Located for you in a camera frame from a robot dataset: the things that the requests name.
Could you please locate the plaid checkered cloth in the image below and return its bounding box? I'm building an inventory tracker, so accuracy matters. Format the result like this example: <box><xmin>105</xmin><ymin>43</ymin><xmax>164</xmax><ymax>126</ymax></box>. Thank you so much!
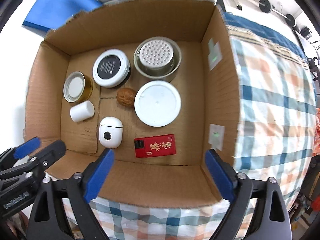
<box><xmin>61</xmin><ymin>11</ymin><xmax>318</xmax><ymax>240</ymax></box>

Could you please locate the brown walnut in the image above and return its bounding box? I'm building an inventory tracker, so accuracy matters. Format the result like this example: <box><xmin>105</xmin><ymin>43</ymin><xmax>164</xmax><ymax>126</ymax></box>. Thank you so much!
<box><xmin>116</xmin><ymin>88</ymin><xmax>137</xmax><ymax>108</ymax></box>

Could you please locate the orange patterned cloth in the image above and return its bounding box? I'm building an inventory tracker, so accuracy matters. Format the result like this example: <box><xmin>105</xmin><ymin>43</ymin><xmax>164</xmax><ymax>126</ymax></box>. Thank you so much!
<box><xmin>313</xmin><ymin>108</ymin><xmax>320</xmax><ymax>155</ymax></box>

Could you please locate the cardboard box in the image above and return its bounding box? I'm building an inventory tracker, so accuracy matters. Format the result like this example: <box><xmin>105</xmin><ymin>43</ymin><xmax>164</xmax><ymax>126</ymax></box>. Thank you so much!
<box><xmin>24</xmin><ymin>0</ymin><xmax>240</xmax><ymax>208</ymax></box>

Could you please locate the white jar black label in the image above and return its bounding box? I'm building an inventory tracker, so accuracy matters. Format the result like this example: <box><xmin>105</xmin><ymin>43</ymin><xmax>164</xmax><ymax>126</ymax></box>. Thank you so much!
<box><xmin>92</xmin><ymin>49</ymin><xmax>131</xmax><ymax>88</ymax></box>

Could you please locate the white cylinder container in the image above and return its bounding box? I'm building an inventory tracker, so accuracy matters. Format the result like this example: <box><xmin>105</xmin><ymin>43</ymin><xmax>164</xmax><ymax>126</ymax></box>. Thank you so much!
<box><xmin>69</xmin><ymin>100</ymin><xmax>95</xmax><ymax>122</ymax></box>

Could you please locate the floor barbell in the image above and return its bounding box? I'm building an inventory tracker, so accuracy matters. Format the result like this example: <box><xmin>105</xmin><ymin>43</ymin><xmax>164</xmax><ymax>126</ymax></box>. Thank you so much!
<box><xmin>258</xmin><ymin>0</ymin><xmax>296</xmax><ymax>29</ymax></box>

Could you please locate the large white lid jar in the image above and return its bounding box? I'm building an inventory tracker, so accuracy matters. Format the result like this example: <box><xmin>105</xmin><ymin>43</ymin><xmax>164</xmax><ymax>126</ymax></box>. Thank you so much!
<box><xmin>135</xmin><ymin>80</ymin><xmax>181</xmax><ymax>127</ymax></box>

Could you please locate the gold tin white lid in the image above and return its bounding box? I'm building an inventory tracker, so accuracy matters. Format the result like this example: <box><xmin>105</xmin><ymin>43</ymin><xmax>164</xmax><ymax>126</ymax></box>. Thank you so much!
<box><xmin>63</xmin><ymin>71</ymin><xmax>93</xmax><ymax>103</ymax></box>

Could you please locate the red card box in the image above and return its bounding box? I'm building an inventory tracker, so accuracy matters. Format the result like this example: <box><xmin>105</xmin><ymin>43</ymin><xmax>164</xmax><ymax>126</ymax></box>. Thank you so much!
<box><xmin>134</xmin><ymin>134</ymin><xmax>176</xmax><ymax>158</ymax></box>

